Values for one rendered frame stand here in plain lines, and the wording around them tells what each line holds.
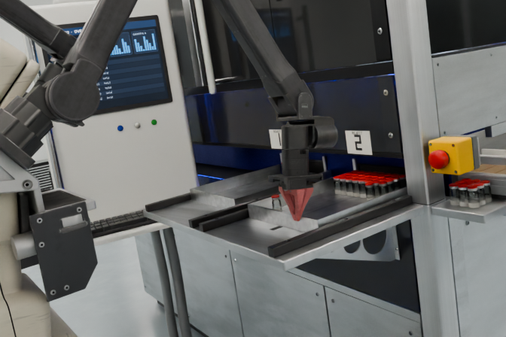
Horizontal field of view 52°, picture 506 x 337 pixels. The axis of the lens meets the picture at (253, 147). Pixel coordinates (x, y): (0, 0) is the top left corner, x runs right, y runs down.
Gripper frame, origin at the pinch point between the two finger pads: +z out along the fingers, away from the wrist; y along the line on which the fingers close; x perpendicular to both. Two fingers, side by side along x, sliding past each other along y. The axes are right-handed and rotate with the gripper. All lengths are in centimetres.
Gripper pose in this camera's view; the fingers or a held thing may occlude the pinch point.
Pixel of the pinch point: (296, 217)
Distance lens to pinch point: 113.3
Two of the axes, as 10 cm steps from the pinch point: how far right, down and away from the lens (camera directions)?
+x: -5.5, -0.3, 8.4
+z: 0.2, 10.0, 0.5
